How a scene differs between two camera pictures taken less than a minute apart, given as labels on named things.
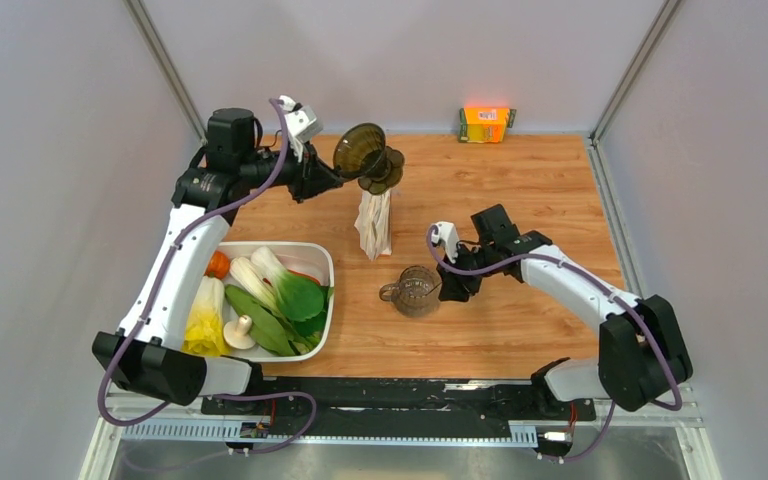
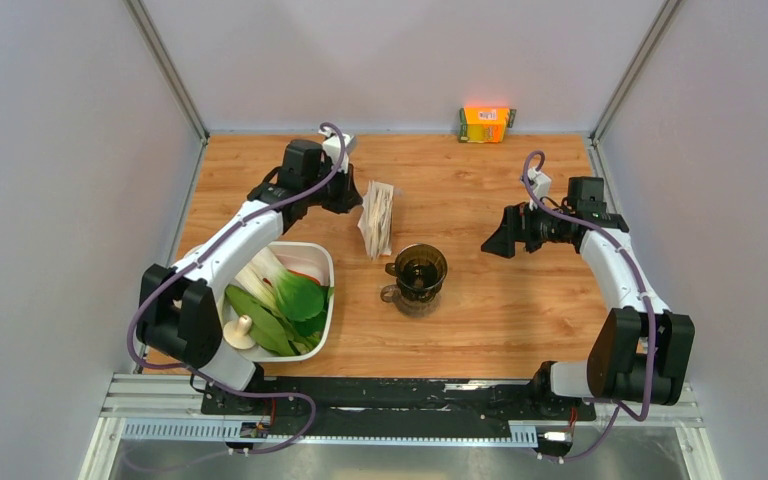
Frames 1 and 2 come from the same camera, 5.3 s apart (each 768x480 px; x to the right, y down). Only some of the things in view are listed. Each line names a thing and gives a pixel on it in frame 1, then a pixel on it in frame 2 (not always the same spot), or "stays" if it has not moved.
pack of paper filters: x=373 y=224 stays
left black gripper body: x=297 y=176 -> x=335 y=198
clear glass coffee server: x=416 y=292 stays
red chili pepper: x=305 y=275 stays
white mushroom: x=236 y=333 stays
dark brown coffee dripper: x=361 y=152 -> x=420 y=270
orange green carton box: x=484 y=124 stays
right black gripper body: x=466 y=285 -> x=545 y=226
